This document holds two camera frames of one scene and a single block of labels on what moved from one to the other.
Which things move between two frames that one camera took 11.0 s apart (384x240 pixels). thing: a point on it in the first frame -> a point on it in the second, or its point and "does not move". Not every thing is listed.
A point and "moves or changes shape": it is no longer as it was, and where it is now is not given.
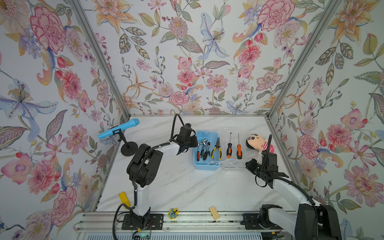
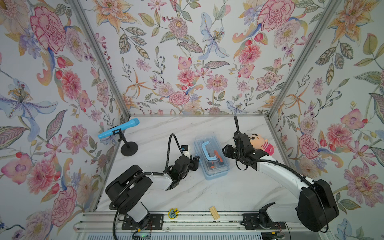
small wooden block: x=214 y=212 does not move
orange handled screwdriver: x=239 y=152 moves or changes shape
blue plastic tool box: x=206 y=156 moves or changes shape
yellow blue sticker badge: x=173 y=213 does not move
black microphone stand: x=129 y=148 does not move
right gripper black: x=250 y=164 -> x=226 y=152
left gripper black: x=194 y=141 -> x=193 y=162
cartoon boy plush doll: x=256 y=141 does not move
